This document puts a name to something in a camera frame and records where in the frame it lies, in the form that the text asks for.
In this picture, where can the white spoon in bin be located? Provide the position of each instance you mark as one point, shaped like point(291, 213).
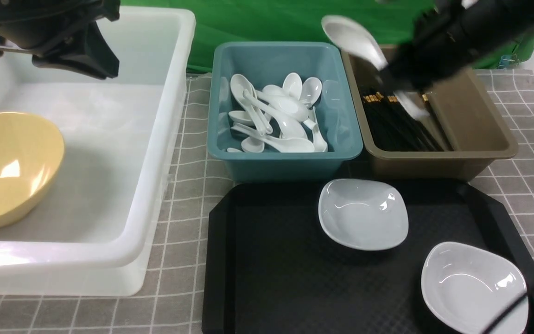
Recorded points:
point(292, 85)
point(238, 85)
point(294, 145)
point(284, 104)
point(311, 91)

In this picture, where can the white ceramic spoon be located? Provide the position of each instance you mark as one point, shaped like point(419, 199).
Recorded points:
point(354, 39)

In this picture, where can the brown plastic bin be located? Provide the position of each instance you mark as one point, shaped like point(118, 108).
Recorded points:
point(463, 119)

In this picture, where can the teal plastic bin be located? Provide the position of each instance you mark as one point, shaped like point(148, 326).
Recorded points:
point(264, 63)

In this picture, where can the black plastic tray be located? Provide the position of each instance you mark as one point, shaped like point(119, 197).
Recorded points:
point(270, 269)

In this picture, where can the grey checked tablecloth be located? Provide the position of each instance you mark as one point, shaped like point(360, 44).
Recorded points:
point(170, 300)

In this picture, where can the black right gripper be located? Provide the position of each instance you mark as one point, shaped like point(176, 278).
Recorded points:
point(440, 47)

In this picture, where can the pile of black chopsticks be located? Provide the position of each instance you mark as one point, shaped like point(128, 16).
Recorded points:
point(391, 126)

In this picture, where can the yellow noodle bowl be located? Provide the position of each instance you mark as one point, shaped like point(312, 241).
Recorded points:
point(32, 150)

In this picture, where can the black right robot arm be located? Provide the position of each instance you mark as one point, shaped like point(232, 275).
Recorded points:
point(492, 23)

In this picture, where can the large white plastic tub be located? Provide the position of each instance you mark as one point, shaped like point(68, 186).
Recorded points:
point(92, 233)

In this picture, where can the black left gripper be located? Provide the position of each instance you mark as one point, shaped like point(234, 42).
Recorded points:
point(61, 34)

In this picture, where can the white square bowl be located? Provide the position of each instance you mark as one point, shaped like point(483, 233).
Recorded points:
point(364, 215)
point(467, 288)

